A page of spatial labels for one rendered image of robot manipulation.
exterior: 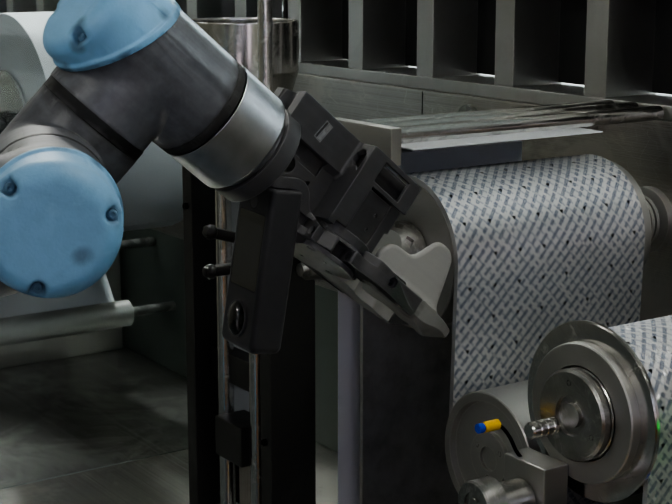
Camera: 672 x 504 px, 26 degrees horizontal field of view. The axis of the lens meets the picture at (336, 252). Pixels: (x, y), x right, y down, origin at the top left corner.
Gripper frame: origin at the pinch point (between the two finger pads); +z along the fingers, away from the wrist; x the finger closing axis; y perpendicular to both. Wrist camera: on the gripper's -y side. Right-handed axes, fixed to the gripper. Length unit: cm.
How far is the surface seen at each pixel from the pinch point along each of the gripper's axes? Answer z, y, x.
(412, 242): 11.4, 11.0, 20.8
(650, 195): 35, 32, 22
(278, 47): 11, 30, 63
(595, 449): 18.2, 0.9, -4.8
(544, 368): 16.0, 5.1, 2.5
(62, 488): 37, -27, 92
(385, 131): 3.2, 17.4, 22.1
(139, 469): 46, -19, 92
